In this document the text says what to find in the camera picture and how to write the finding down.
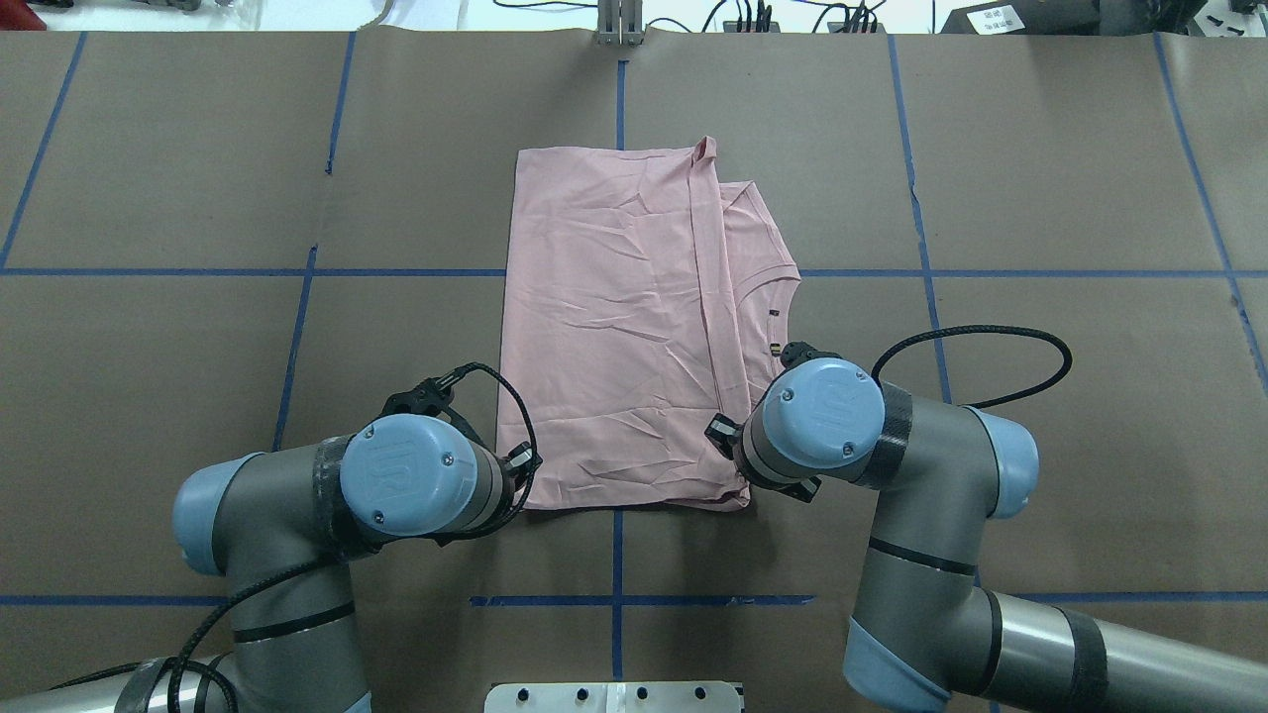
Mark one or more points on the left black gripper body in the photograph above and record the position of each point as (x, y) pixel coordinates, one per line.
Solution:
(522, 462)

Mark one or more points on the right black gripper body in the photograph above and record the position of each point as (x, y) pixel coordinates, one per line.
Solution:
(720, 431)

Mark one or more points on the pink Snoopy t-shirt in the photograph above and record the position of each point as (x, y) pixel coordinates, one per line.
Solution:
(643, 295)

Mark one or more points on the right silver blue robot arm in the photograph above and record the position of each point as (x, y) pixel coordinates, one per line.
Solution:
(922, 630)

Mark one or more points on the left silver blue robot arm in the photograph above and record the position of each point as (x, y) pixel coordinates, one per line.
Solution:
(450, 460)

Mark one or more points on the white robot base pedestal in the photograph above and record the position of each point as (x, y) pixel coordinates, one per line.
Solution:
(617, 696)

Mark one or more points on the aluminium frame post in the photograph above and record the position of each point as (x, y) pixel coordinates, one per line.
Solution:
(619, 23)

